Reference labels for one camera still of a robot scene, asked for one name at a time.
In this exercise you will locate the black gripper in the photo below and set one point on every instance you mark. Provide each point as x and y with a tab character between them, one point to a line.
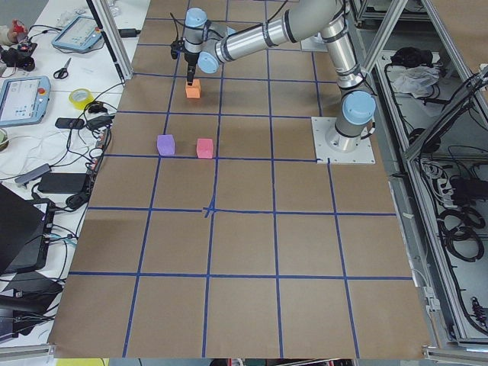
190	59

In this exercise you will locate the orange foam cube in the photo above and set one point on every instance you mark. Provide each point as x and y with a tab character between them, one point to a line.
193	90

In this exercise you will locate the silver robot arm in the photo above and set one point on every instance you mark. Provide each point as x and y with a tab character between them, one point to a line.
206	47

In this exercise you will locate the purple foam cube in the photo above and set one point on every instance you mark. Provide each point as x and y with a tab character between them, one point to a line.
165	144

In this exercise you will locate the red foam cube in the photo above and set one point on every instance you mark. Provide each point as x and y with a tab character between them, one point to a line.
205	148

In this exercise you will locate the black power adapter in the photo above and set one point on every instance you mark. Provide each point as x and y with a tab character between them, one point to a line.
129	32

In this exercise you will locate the yellow tape roll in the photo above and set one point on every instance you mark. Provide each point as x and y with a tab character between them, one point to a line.
80	98

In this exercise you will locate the far teach pendant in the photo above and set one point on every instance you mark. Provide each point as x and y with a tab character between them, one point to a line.
80	35

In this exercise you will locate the teach pendant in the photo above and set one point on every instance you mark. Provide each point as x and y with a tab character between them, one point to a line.
80	35
24	100

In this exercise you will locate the near teach pendant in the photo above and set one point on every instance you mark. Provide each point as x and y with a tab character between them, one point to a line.
24	100

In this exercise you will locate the black laptop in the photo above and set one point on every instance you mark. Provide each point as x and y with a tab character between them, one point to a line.
25	226

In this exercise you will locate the aluminium frame post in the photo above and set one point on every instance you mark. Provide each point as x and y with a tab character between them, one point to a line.
110	33

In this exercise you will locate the black handled scissors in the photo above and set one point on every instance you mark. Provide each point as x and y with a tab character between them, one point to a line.
63	72

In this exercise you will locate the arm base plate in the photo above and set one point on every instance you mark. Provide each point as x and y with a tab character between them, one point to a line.
314	43
333	148

